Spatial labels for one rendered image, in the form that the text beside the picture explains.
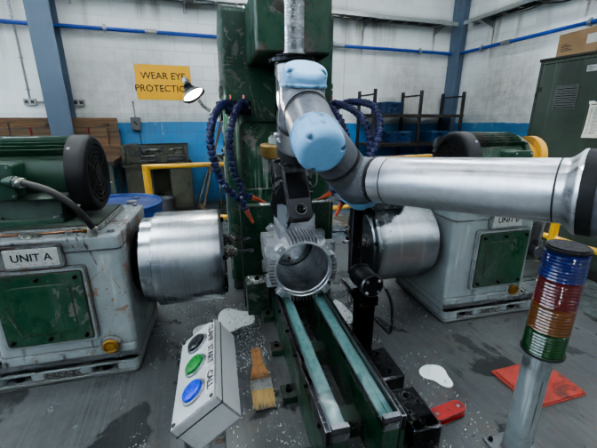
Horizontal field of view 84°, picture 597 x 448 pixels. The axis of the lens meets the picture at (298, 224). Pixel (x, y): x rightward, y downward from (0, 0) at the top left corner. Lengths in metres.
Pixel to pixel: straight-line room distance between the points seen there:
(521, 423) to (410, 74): 6.90
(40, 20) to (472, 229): 5.68
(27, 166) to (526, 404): 1.08
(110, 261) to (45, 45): 5.21
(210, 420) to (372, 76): 6.68
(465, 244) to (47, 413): 1.11
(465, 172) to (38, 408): 0.96
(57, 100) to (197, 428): 5.58
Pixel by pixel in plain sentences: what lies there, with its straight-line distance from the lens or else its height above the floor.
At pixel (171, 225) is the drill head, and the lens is 0.89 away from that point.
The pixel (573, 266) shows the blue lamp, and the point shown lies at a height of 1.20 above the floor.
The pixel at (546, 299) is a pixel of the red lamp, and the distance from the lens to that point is 0.65.
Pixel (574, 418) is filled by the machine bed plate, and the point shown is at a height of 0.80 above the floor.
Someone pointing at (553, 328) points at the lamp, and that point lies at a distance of 0.67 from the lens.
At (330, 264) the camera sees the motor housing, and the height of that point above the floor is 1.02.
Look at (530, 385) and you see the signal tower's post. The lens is 0.74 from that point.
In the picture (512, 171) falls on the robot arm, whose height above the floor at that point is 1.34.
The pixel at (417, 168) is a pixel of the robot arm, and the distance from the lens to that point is 0.51.
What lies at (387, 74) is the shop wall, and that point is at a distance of 7.08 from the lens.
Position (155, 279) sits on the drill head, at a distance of 0.87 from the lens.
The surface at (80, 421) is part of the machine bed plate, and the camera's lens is 0.93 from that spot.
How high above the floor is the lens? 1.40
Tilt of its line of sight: 17 degrees down
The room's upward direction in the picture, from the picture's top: straight up
